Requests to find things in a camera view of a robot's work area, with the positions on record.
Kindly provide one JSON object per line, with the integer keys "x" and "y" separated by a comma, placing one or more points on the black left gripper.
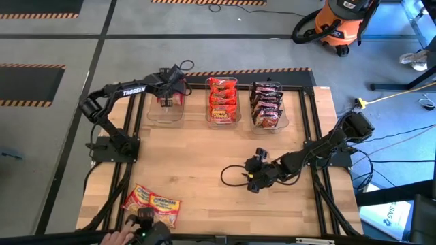
{"x": 168, "y": 85}

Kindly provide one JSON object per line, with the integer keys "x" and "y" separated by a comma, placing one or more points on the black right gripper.
{"x": 267, "y": 171}

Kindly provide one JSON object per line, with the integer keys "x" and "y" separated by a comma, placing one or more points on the red yellow Maruchan ramen pack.
{"x": 178, "y": 99}
{"x": 164, "y": 208}
{"x": 134, "y": 199}

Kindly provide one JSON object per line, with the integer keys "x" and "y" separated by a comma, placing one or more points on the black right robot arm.
{"x": 323, "y": 145}

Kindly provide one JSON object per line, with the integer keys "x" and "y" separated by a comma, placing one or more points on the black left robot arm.
{"x": 133, "y": 91}

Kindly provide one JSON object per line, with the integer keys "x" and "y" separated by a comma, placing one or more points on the clear plastic bin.
{"x": 286, "y": 117}
{"x": 238, "y": 119}
{"x": 167, "y": 115}

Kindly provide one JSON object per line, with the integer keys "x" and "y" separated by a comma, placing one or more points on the black hazard-striped floor mat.
{"x": 37, "y": 6}
{"x": 27, "y": 85}
{"x": 272, "y": 76}
{"x": 204, "y": 2}

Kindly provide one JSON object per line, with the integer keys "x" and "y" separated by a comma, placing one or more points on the black handheld controller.
{"x": 153, "y": 234}

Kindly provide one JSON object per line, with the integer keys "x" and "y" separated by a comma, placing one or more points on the yellow power plug block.
{"x": 361, "y": 102}

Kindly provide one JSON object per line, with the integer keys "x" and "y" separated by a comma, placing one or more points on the white printed box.
{"x": 385, "y": 217}

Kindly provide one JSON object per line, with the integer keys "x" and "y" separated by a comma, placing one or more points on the black metal bar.
{"x": 391, "y": 195}

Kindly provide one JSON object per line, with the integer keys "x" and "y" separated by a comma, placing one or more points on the person's hand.
{"x": 116, "y": 238}

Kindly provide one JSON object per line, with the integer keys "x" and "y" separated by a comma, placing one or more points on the dark blue floor object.
{"x": 10, "y": 154}

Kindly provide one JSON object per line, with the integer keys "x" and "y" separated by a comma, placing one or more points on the black desk base bar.
{"x": 391, "y": 87}

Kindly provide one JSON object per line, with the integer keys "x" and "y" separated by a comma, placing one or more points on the black overhead beam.
{"x": 68, "y": 238}

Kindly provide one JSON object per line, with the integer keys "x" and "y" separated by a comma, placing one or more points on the orange shop vacuum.
{"x": 337, "y": 24}

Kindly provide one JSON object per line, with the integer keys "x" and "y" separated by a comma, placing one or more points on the person's white shoe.
{"x": 419, "y": 66}
{"x": 412, "y": 58}

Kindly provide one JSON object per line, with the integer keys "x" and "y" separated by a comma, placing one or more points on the silver metal bracket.
{"x": 315, "y": 241}

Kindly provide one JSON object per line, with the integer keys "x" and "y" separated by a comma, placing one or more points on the black aluminium table frame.
{"x": 309, "y": 90}

